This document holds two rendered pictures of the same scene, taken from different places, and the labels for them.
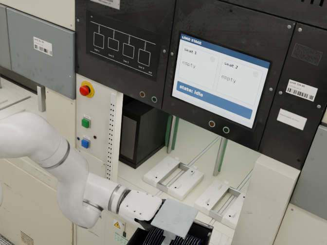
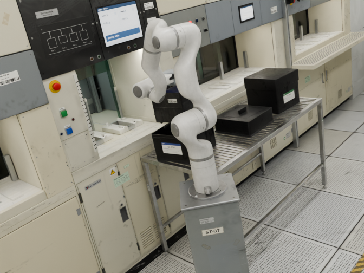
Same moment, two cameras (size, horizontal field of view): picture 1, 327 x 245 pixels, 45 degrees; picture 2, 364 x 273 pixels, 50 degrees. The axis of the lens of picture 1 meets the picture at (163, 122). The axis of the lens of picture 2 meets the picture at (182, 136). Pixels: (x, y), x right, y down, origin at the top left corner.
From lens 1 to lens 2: 2.10 m
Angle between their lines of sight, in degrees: 65
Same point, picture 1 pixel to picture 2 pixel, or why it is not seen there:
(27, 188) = (31, 242)
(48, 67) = (19, 92)
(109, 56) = (63, 49)
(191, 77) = (110, 29)
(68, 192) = (160, 71)
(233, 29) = not seen: outside the picture
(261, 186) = (162, 56)
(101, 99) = (67, 85)
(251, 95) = (135, 20)
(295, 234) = not seen: hidden behind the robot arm
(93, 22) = (44, 32)
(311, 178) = not seen: hidden behind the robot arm
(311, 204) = (174, 52)
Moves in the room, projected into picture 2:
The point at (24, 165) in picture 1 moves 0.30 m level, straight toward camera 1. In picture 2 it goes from (18, 220) to (77, 206)
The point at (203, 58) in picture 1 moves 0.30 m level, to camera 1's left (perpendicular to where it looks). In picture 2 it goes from (111, 15) to (87, 22)
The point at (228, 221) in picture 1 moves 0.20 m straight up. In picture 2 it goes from (137, 122) to (131, 95)
